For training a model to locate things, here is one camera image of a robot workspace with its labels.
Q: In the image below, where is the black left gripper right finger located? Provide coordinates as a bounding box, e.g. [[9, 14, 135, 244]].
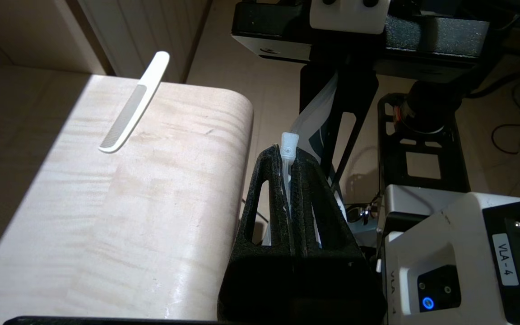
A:
[[293, 149, 365, 258]]

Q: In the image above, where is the white and black robot base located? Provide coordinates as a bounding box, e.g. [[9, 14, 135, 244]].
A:
[[375, 81, 520, 325]]

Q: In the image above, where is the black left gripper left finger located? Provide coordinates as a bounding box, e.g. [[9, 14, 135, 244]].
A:
[[232, 144, 294, 258]]

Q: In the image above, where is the white plastic comb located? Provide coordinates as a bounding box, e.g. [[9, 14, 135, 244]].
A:
[[98, 51, 170, 154]]

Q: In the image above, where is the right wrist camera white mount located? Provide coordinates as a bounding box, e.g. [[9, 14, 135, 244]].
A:
[[310, 0, 390, 35]]

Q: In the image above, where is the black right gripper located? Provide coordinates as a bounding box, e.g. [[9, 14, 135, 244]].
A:
[[232, 0, 491, 190]]

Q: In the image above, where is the white pouch with blue plants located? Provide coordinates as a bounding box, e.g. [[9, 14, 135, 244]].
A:
[[262, 72, 348, 246]]

